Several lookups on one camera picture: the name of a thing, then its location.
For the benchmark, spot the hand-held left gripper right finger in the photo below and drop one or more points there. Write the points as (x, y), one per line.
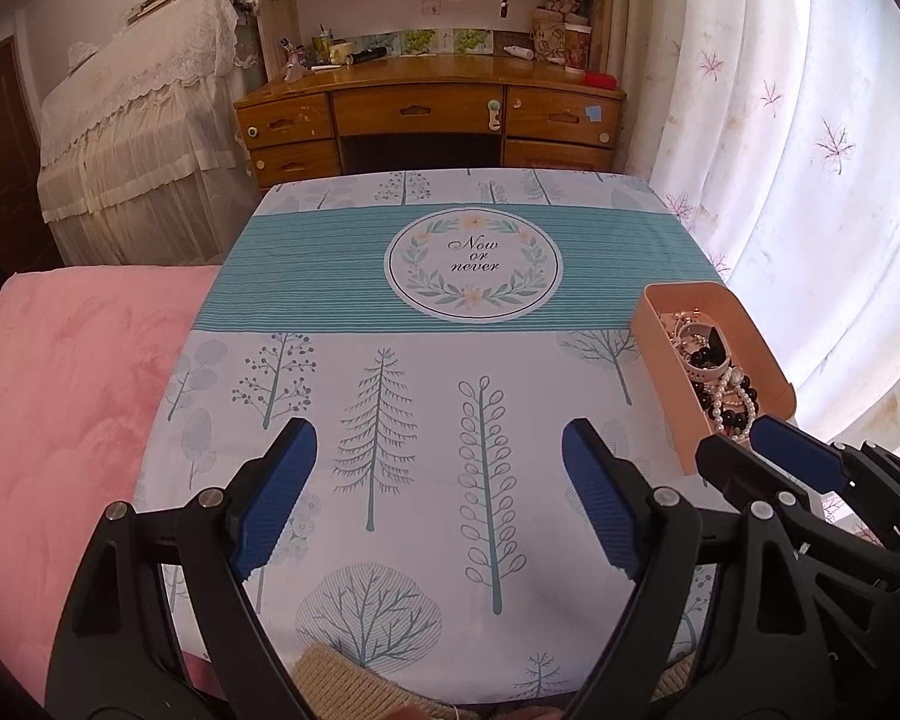
(600, 502)

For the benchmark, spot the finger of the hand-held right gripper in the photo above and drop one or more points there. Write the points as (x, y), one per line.
(742, 465)
(795, 446)

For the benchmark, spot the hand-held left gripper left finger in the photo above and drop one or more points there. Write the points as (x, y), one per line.
(277, 495)

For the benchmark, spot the pink smartwatch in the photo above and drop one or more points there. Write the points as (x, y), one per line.
(701, 375)

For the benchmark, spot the gold leaf hair clip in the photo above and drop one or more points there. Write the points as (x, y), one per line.
(681, 326)

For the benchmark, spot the peach plastic bin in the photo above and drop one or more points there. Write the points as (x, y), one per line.
(720, 307)

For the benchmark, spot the tree print tablecloth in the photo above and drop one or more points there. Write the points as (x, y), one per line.
(420, 360)

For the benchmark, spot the pink blanket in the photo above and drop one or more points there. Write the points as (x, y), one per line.
(82, 390)

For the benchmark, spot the white leaf print curtain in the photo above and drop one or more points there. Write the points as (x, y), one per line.
(795, 127)

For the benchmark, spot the lace-covered piano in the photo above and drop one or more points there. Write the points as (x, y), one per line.
(142, 135)

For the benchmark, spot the red box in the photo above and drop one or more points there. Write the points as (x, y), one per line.
(600, 81)

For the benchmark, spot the wooden desk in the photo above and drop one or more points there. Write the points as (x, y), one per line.
(420, 109)

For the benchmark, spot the brown wooden door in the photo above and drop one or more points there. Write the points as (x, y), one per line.
(7, 165)

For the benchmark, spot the pen holder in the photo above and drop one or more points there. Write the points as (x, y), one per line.
(322, 49)

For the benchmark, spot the black tube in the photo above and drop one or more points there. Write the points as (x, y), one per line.
(367, 55)

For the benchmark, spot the white tube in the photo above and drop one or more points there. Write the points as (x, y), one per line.
(519, 52)

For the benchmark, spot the patterned paper bag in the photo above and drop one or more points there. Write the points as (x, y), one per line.
(549, 37)

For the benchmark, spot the row of green picture tiles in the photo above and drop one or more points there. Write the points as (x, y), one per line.
(420, 41)

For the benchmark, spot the wooden bookshelf hutch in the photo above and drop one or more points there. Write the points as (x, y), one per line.
(600, 7)

